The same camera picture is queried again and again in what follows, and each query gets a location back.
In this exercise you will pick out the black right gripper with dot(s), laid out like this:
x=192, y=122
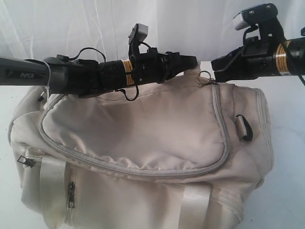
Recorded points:
x=255, y=59

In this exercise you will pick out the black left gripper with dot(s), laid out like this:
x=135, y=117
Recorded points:
x=153, y=66

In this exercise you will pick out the cream duffel bag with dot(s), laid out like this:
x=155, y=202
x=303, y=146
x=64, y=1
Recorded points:
x=186, y=154

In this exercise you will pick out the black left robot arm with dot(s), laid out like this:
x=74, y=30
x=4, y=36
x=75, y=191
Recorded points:
x=89, y=78

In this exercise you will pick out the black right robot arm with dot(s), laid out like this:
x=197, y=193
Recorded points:
x=289, y=54

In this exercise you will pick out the white backdrop curtain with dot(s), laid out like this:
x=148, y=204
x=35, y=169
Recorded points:
x=36, y=29

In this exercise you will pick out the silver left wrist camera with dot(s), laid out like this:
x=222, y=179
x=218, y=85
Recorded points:
x=138, y=34

